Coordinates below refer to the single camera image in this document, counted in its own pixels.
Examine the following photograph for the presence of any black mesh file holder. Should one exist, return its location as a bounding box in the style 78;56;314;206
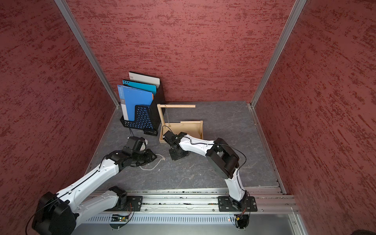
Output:
120;85;165;136

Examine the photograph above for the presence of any blue folder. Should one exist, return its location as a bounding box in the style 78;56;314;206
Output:
117;85;154;121

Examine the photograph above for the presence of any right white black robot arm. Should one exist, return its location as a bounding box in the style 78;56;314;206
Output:
163;131;247;211

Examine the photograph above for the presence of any teal folder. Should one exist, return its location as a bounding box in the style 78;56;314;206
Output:
122;80;157;95

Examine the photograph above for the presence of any aluminium mounting rail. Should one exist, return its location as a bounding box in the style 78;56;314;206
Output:
60;187;300;214

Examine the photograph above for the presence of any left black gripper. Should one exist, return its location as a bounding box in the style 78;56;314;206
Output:
132;149;157;166

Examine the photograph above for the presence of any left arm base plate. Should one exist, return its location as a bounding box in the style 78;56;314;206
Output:
110;195;143;212

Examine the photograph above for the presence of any left aluminium corner post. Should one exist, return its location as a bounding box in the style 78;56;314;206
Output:
54;0;120;108

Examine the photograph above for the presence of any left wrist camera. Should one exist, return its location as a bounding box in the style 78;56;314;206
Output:
139;138;148;152

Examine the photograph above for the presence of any aluminium corner post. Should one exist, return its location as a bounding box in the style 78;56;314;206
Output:
250;0;306;109
54;0;120;108

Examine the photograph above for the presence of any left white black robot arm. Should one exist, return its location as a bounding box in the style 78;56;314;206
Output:
29;136;157;235

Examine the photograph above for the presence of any wooden jewelry display stand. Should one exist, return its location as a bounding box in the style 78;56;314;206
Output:
157;104;204;144

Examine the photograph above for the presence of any white grey folder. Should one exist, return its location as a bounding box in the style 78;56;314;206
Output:
129;72;161;89

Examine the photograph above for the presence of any pearl bead necklace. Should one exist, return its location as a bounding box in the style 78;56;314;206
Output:
138;154;166;171

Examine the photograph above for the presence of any right aluminium corner post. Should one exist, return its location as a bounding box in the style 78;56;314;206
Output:
250;0;306;109

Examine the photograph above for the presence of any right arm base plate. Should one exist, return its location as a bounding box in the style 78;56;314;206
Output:
217;195;258;212

